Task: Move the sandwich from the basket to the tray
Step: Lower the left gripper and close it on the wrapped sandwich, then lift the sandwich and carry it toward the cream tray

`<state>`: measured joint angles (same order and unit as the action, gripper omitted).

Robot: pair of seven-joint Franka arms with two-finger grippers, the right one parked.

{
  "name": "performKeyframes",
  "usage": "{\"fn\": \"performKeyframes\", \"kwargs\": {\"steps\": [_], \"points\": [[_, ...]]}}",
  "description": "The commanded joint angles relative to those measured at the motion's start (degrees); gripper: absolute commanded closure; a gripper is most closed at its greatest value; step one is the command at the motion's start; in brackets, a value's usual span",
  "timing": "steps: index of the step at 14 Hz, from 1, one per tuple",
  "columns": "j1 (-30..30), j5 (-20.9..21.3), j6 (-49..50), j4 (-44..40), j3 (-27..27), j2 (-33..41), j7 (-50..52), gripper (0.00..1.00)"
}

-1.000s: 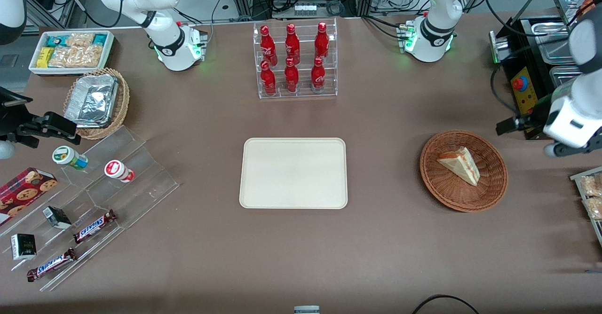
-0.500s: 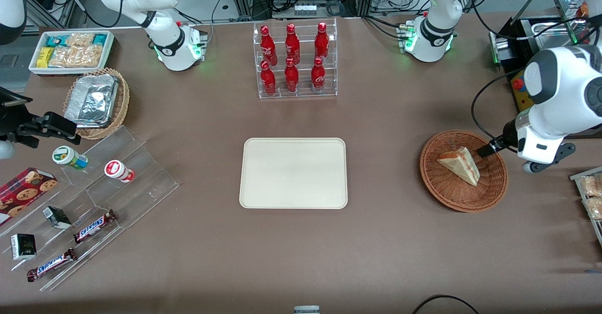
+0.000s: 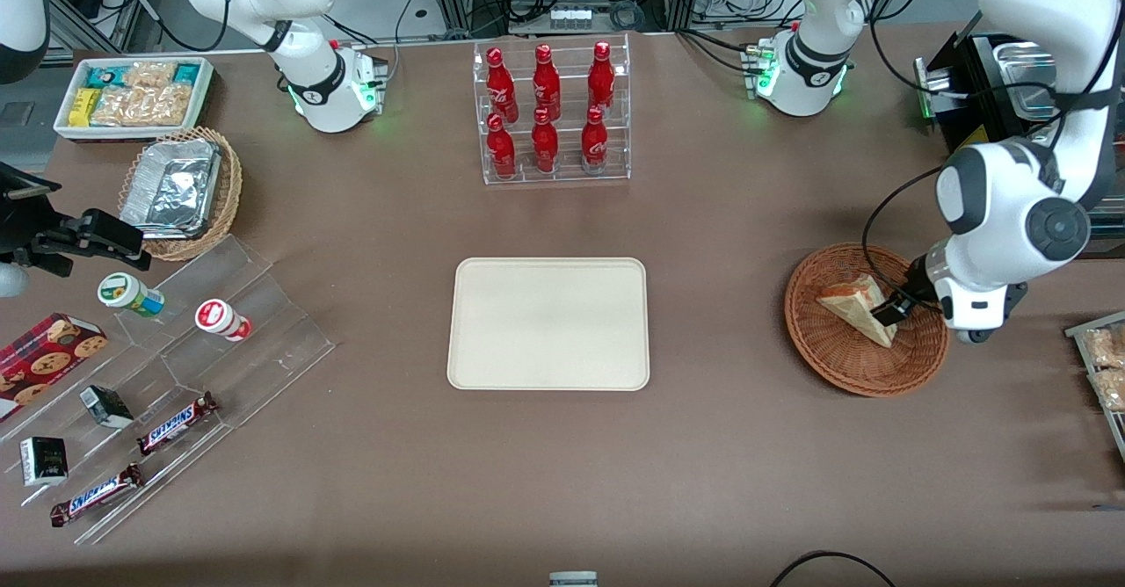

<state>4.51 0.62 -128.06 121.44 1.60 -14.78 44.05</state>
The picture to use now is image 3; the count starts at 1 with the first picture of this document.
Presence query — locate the white rectangular snack bin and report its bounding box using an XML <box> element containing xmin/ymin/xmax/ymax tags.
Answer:
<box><xmin>53</xmin><ymin>55</ymin><xmax>216</xmax><ymax>144</ymax></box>

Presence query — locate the black cable loop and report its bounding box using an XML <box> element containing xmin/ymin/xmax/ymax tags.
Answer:
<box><xmin>772</xmin><ymin>550</ymin><xmax>897</xmax><ymax>587</ymax></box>

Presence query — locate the aluminium foil container stack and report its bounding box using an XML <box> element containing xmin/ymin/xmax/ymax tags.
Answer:
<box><xmin>120</xmin><ymin>139</ymin><xmax>221</xmax><ymax>239</ymax></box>

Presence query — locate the red cola bottle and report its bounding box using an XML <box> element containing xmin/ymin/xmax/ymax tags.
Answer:
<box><xmin>486</xmin><ymin>47</ymin><xmax>519</xmax><ymax>124</ymax></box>
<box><xmin>587</xmin><ymin>40</ymin><xmax>616</xmax><ymax>115</ymax></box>
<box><xmin>580</xmin><ymin>106</ymin><xmax>609</xmax><ymax>173</ymax></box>
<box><xmin>531</xmin><ymin>108</ymin><xmax>560</xmax><ymax>175</ymax></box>
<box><xmin>486</xmin><ymin>112</ymin><xmax>518</xmax><ymax>179</ymax></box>
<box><xmin>533</xmin><ymin>44</ymin><xmax>562</xmax><ymax>120</ymax></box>

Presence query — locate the cream plastic tray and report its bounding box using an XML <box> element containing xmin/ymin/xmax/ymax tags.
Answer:
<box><xmin>446</xmin><ymin>257</ymin><xmax>651</xmax><ymax>392</ymax></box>

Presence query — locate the red plaid cookie box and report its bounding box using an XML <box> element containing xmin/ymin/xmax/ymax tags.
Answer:
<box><xmin>0</xmin><ymin>312</ymin><xmax>109</xmax><ymax>423</ymax></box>

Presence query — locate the Snickers chocolate bar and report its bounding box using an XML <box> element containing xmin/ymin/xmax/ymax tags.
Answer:
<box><xmin>49</xmin><ymin>462</ymin><xmax>146</xmax><ymax>528</ymax></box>
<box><xmin>136</xmin><ymin>391</ymin><xmax>221</xmax><ymax>456</ymax></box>

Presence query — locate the clear bag of crackers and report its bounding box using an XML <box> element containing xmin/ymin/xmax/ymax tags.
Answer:
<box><xmin>92</xmin><ymin>86</ymin><xmax>147</xmax><ymax>127</ymax></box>
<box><xmin>141</xmin><ymin>83</ymin><xmax>193</xmax><ymax>127</ymax></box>
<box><xmin>123</xmin><ymin>62</ymin><xmax>177</xmax><ymax>90</ymax></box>

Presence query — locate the black hot food case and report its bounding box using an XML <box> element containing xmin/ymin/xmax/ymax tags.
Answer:
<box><xmin>914</xmin><ymin>32</ymin><xmax>1125</xmax><ymax>259</ymax></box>

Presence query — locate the empty-style brown wicker basket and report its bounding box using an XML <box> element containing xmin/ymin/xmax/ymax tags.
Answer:
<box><xmin>784</xmin><ymin>243</ymin><xmax>952</xmax><ymax>397</ymax></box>

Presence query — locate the red lid yogurt cup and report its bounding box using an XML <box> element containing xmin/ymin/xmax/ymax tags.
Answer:
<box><xmin>194</xmin><ymin>299</ymin><xmax>253</xmax><ymax>343</ymax></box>

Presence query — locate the clear acrylic tiered stand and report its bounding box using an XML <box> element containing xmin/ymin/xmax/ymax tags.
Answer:
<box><xmin>0</xmin><ymin>234</ymin><xmax>337</xmax><ymax>546</ymax></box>

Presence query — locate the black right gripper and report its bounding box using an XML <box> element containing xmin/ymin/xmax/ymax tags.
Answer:
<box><xmin>0</xmin><ymin>204</ymin><xmax>152</xmax><ymax>277</ymax></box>

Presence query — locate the steel food pan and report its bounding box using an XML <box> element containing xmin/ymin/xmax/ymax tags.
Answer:
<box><xmin>995</xmin><ymin>40</ymin><xmax>1063</xmax><ymax>122</ymax></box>

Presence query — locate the small black carton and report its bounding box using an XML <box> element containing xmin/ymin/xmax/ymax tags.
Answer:
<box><xmin>79</xmin><ymin>385</ymin><xmax>134</xmax><ymax>430</ymax></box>
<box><xmin>19</xmin><ymin>436</ymin><xmax>69</xmax><ymax>488</ymax></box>

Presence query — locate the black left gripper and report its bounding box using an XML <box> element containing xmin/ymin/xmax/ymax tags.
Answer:
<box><xmin>872</xmin><ymin>253</ymin><xmax>947</xmax><ymax>328</ymax></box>

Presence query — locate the green lid yogurt cup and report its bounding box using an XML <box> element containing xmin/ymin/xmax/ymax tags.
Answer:
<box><xmin>97</xmin><ymin>272</ymin><xmax>165</xmax><ymax>318</ymax></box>

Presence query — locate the light wicker basket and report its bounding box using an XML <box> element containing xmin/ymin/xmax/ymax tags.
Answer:
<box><xmin>118</xmin><ymin>127</ymin><xmax>243</xmax><ymax>263</ymax></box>

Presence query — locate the metal tray with fried food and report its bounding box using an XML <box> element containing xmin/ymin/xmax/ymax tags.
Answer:
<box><xmin>1065</xmin><ymin>310</ymin><xmax>1125</xmax><ymax>465</ymax></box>

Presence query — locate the clear acrylic bottle rack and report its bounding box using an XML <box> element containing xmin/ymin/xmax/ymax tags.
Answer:
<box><xmin>473</xmin><ymin>33</ymin><xmax>632</xmax><ymax>185</ymax></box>

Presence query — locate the triangular sandwich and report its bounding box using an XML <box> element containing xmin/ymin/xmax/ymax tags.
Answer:
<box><xmin>817</xmin><ymin>273</ymin><xmax>899</xmax><ymax>348</ymax></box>

